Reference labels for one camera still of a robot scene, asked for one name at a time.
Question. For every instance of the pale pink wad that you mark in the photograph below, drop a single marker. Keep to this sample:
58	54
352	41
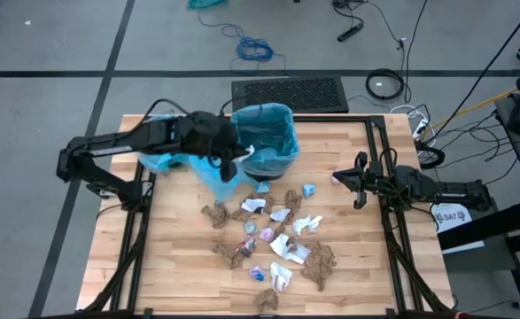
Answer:
336	180

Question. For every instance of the pink purple wad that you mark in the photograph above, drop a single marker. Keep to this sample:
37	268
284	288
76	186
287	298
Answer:
267	234

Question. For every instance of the silver metal bracket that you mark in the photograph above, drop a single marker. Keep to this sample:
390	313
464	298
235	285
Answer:
105	193

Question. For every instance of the white printed paper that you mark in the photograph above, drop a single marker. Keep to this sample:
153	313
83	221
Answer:
281	277

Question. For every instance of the small brown paper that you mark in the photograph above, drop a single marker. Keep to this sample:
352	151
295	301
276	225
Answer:
280	230

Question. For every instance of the foil snack wrapper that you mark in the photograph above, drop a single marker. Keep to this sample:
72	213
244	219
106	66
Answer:
246	246

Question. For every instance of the grey teal wad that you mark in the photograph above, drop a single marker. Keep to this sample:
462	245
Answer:
250	227

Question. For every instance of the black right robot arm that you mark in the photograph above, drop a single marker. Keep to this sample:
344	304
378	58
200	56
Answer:
445	191

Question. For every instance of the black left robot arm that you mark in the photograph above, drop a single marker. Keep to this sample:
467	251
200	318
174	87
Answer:
118	141

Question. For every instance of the white paper wrapper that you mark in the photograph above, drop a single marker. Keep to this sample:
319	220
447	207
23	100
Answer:
286	252

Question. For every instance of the black perforated floor mat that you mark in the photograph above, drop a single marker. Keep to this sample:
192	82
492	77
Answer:
295	94

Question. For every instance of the white paper sign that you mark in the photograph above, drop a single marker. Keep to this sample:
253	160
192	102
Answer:
445	223

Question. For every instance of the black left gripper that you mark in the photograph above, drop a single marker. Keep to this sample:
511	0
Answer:
206	135

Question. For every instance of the black trash bin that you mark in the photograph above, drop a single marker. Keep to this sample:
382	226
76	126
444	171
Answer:
270	176

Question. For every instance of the white black paper scrap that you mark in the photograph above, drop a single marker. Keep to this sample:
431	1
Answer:
253	205

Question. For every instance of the grey white sock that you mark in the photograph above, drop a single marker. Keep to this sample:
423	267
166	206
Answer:
306	224

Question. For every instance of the purple blue wad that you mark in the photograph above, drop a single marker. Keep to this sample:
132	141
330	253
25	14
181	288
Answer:
256	274

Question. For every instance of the pale blue wad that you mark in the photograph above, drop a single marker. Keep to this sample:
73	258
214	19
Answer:
263	188

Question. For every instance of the black power strip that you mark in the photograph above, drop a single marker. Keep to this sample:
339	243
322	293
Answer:
350	32

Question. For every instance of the large brown paper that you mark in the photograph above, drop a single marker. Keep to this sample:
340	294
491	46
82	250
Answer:
319	266

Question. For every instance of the black metal stand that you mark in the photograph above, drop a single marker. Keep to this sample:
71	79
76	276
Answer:
485	226

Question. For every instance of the teal cloth on floor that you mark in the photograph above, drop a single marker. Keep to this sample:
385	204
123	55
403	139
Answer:
204	3

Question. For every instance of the blue liner bag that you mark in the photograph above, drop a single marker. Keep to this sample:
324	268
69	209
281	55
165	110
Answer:
268	133

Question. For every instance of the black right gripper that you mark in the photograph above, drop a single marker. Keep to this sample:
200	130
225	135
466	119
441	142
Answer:
374	179

